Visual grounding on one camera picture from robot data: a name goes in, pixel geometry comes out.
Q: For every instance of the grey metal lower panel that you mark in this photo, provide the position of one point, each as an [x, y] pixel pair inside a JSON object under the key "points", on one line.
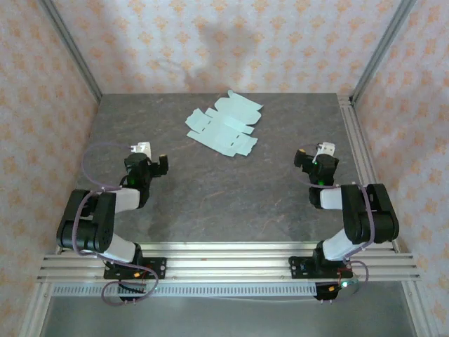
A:
{"points": [[224, 319]]}

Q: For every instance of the mint green paper box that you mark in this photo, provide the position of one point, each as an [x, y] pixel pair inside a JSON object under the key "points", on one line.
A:
{"points": [[224, 123]]}

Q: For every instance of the narrow aluminium base rail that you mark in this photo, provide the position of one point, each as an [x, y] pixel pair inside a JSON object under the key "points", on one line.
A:
{"points": [[228, 247]]}

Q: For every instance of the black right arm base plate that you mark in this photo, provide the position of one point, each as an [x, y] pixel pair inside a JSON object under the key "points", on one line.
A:
{"points": [[298, 268]]}

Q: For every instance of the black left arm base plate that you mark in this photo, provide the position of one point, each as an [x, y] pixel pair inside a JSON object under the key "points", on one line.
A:
{"points": [[158, 268]]}

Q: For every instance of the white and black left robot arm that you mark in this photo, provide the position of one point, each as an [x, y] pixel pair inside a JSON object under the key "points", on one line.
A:
{"points": [[87, 231]]}

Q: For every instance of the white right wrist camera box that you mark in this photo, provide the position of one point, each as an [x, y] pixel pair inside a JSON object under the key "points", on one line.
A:
{"points": [[328, 147]]}

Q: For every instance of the aluminium side rail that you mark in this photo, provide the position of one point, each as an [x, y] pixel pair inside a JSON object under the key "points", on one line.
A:
{"points": [[354, 140]]}

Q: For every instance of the aluminium corner post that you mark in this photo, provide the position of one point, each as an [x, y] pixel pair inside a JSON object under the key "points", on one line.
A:
{"points": [[70, 49], [384, 49]]}

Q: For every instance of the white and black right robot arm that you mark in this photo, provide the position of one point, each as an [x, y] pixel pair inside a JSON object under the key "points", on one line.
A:
{"points": [[368, 217]]}

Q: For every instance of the wide aluminium base rail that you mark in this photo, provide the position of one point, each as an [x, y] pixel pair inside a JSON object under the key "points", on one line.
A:
{"points": [[228, 268]]}

